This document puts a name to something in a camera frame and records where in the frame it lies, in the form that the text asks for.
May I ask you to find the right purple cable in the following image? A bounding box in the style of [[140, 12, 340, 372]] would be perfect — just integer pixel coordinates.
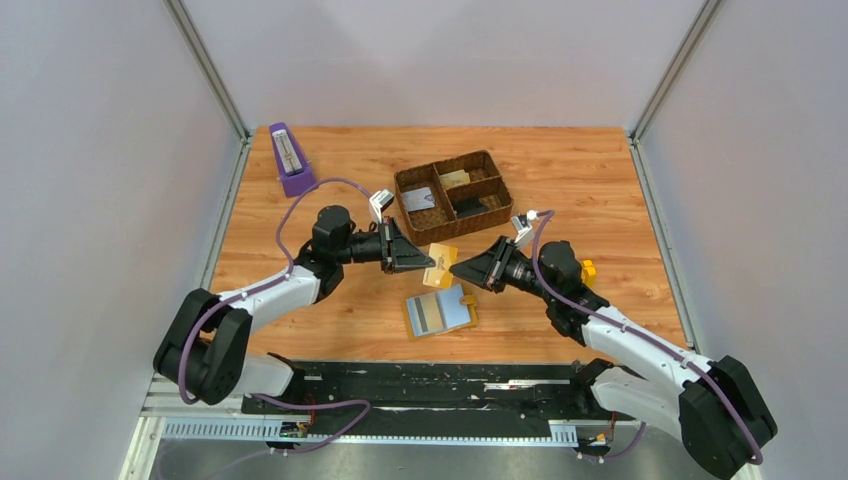
[[529, 210, 764, 466]]

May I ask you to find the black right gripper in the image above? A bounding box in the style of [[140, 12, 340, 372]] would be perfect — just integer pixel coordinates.
[[448, 237, 556, 304]]

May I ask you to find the silver card in basket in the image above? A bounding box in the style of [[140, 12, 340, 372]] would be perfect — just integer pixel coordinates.
[[401, 187, 437, 212]]

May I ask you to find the aluminium frame rail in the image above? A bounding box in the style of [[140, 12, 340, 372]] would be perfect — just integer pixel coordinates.
[[119, 374, 763, 480]]

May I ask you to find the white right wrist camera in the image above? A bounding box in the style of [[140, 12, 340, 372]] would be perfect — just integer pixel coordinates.
[[511, 210, 540, 250]]

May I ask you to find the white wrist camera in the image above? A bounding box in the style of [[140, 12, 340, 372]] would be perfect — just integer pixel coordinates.
[[511, 210, 540, 250], [368, 189, 395, 225]]

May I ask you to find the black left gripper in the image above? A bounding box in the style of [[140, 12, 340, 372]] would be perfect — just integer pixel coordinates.
[[336, 217, 435, 276]]

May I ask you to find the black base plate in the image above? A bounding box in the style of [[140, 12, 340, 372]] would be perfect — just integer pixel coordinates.
[[235, 362, 616, 442]]

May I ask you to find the gold card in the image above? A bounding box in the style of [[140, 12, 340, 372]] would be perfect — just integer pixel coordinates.
[[422, 243, 458, 289], [439, 170, 471, 189]]

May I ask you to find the black card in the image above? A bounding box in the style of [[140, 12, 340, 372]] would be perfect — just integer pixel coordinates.
[[453, 197, 488, 219]]

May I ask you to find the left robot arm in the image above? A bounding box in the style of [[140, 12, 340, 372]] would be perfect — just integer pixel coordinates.
[[152, 205, 436, 413]]

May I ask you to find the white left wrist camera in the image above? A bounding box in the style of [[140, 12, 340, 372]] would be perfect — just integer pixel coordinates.
[[368, 189, 395, 225]]

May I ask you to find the gold card in basket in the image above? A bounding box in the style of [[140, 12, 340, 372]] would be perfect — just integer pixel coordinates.
[[439, 170, 471, 189]]

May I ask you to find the purple metronome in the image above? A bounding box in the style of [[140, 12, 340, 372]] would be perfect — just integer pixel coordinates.
[[269, 122, 317, 198]]

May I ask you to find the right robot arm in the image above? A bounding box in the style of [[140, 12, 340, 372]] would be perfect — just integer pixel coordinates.
[[450, 237, 778, 479]]

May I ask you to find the brown wicker divided basket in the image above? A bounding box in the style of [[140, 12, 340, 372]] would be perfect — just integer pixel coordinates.
[[394, 150, 514, 245]]

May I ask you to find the silver striped card in holder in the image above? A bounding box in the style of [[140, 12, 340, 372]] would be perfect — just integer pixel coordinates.
[[406, 293, 445, 337]]

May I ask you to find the colourful toy block truck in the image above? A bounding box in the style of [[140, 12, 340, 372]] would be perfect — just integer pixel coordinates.
[[580, 259, 597, 288]]

